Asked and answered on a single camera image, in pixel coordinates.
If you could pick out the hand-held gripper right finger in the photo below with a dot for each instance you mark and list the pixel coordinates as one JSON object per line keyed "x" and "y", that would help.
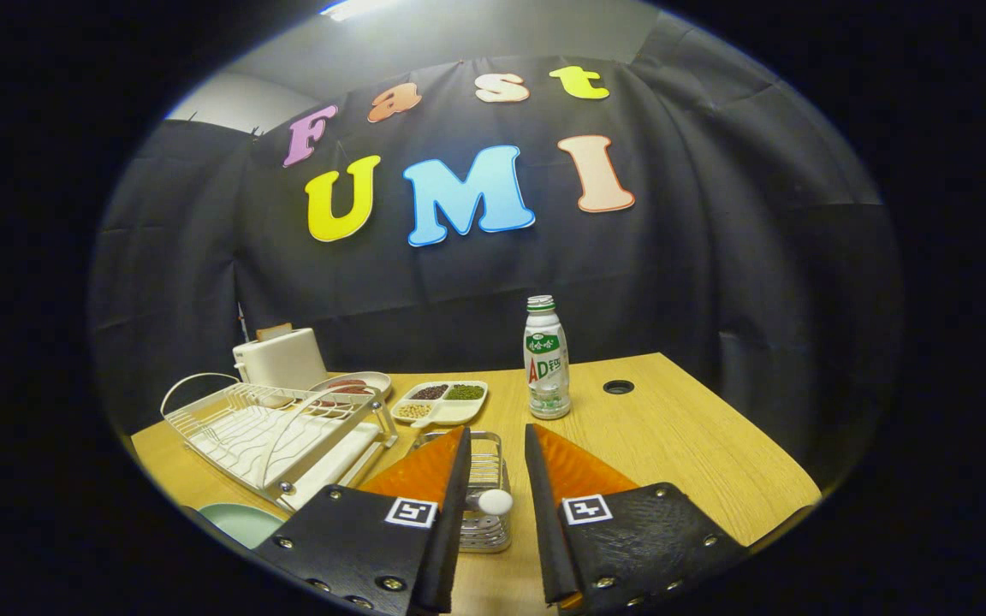
{"x": 544, "y": 530}

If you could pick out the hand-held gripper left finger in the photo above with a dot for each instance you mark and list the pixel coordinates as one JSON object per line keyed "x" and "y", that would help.
{"x": 450, "y": 530}

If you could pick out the pale green plate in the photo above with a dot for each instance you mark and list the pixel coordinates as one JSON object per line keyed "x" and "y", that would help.
{"x": 240, "y": 524}

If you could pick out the cream divided snack tray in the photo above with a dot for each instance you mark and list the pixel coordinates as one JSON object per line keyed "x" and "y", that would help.
{"x": 450, "y": 413}

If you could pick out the pile of yellow beans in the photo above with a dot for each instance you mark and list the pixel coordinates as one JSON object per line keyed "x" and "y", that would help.
{"x": 413, "y": 411}

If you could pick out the pile of green beans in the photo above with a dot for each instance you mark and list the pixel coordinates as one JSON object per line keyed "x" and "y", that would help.
{"x": 465, "y": 392}

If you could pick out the pile of dark red beans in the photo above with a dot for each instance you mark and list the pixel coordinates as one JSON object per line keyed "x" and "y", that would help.
{"x": 430, "y": 392}

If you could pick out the white green labelled drink bottle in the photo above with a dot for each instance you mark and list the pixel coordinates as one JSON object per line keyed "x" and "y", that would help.
{"x": 546, "y": 376}

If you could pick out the grey bowl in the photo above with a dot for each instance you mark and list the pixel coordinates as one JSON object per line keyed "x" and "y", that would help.
{"x": 377, "y": 379}

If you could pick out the red sausage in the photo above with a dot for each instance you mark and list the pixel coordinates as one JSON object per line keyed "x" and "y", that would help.
{"x": 347, "y": 384}
{"x": 354, "y": 392}

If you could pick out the white toaster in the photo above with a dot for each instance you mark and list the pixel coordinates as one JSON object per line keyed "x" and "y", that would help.
{"x": 283, "y": 359}

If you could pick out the brown toast slice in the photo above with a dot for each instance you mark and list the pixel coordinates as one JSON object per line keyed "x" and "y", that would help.
{"x": 273, "y": 331}

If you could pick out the black backdrop cloth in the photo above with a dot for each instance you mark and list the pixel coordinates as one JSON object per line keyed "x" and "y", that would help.
{"x": 715, "y": 282}

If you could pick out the ceiling light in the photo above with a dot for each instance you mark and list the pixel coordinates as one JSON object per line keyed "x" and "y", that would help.
{"x": 356, "y": 8}

